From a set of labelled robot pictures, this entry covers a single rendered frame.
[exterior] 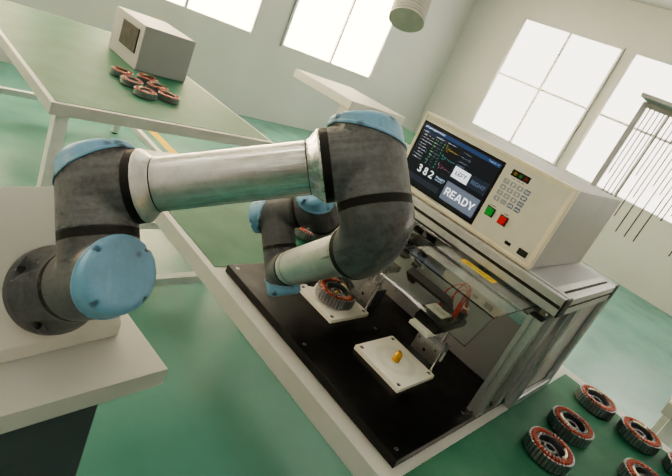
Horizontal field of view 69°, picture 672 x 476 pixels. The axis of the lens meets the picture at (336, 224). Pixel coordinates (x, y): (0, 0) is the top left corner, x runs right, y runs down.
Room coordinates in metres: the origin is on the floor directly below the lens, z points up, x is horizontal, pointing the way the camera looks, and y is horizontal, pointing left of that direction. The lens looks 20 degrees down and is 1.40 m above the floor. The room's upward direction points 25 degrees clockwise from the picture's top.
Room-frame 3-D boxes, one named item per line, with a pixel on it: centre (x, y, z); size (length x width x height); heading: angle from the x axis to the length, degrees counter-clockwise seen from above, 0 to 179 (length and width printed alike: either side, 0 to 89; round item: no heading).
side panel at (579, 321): (1.21, -0.68, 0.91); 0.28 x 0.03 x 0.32; 141
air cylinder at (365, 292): (1.29, -0.17, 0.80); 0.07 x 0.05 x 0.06; 51
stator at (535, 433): (0.97, -0.67, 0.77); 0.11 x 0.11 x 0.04
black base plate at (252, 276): (1.11, -0.18, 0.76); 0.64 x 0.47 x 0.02; 51
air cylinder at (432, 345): (1.14, -0.36, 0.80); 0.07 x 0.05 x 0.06; 51
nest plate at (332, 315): (1.17, -0.08, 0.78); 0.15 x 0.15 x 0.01; 51
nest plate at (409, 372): (1.02, -0.27, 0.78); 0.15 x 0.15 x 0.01; 51
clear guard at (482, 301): (1.00, -0.31, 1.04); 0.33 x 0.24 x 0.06; 141
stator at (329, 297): (1.17, -0.08, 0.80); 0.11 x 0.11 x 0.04
